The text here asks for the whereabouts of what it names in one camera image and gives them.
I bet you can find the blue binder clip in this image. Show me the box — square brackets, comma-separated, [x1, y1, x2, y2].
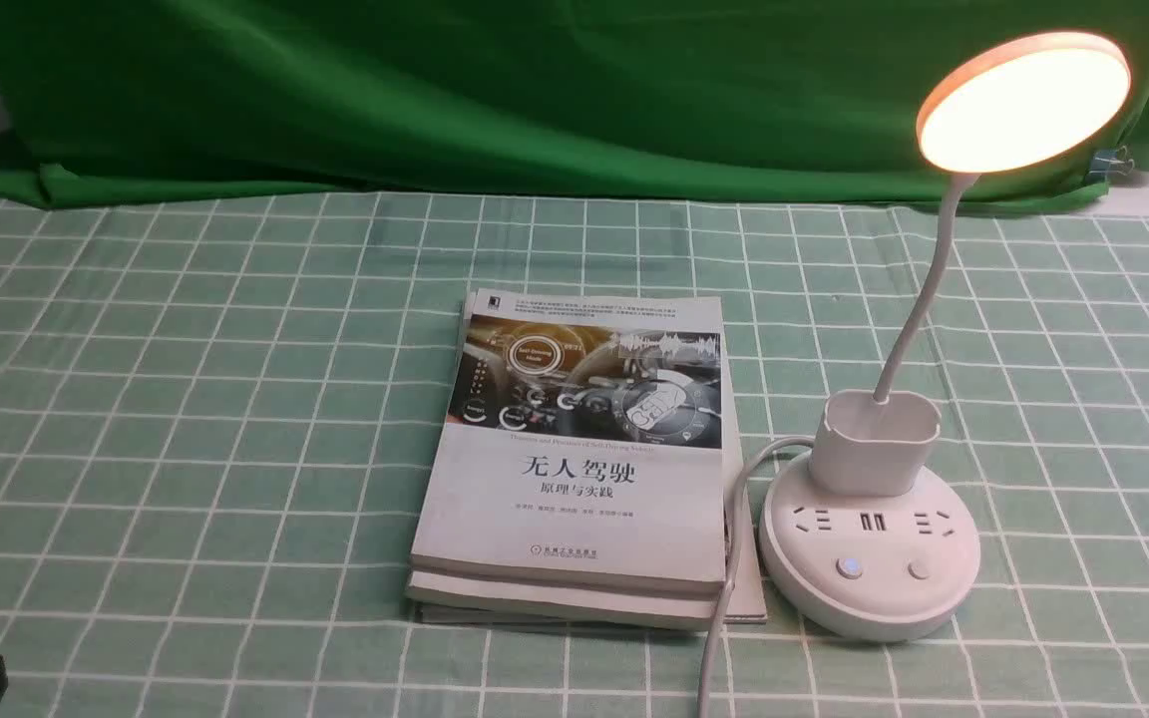
[1085, 146, 1135, 183]

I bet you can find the green backdrop cloth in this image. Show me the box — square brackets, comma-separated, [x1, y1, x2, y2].
[0, 1, 1149, 213]

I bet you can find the white desk lamp with socket base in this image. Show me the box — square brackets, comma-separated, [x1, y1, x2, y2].
[758, 31, 1131, 642]

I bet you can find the green checkered tablecloth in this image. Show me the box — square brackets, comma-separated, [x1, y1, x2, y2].
[0, 192, 1149, 717]

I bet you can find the top self-driving textbook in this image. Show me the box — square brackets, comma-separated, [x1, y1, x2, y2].
[410, 289, 726, 594]

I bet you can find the white lamp power cable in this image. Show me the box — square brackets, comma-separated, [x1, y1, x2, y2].
[696, 435, 817, 718]

